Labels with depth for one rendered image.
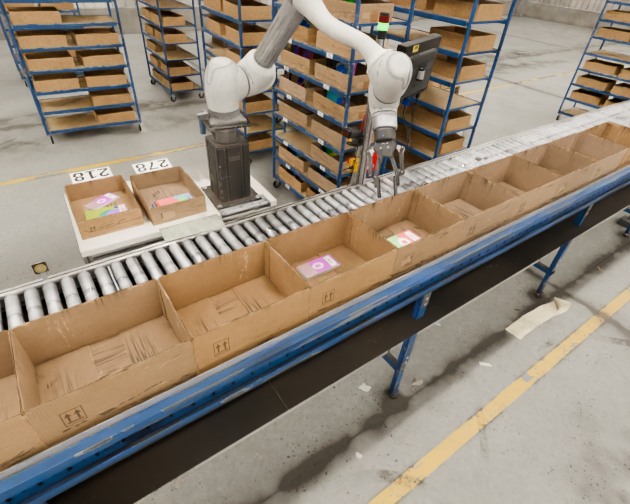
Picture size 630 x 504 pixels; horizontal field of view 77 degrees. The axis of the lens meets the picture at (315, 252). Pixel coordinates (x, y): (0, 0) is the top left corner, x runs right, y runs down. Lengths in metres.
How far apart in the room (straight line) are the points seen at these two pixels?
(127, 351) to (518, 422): 1.94
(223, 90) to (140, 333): 1.16
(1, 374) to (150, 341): 0.39
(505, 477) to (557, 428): 0.45
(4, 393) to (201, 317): 0.56
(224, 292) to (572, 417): 1.97
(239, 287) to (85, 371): 0.54
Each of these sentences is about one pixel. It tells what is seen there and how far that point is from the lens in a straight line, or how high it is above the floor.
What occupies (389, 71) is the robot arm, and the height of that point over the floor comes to 1.62.
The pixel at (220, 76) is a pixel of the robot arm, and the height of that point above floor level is 1.40.
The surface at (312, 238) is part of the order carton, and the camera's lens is 1.59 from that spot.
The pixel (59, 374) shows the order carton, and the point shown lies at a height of 0.89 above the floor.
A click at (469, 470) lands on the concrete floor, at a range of 2.25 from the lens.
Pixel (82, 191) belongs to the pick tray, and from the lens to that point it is 2.45.
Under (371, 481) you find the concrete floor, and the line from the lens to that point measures 2.10.
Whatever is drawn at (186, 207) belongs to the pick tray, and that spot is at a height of 0.81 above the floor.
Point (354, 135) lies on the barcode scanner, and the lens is 2.35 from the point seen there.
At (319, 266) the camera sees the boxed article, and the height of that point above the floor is 0.90.
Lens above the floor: 1.91
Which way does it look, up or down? 38 degrees down
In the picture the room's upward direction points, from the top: 4 degrees clockwise
